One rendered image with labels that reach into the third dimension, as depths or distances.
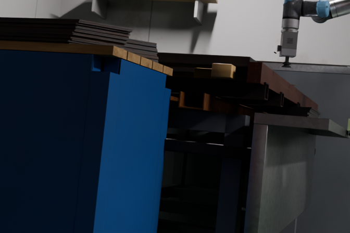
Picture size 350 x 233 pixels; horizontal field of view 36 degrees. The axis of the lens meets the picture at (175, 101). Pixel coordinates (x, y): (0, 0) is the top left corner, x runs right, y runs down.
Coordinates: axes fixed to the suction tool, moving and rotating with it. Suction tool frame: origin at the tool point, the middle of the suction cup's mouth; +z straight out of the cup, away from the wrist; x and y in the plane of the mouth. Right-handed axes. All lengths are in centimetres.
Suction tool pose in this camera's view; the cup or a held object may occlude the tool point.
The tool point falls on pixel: (286, 67)
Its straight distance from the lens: 242.6
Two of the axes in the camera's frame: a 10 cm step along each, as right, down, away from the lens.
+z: -0.9, 10.0, 0.0
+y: -0.7, 0.0, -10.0
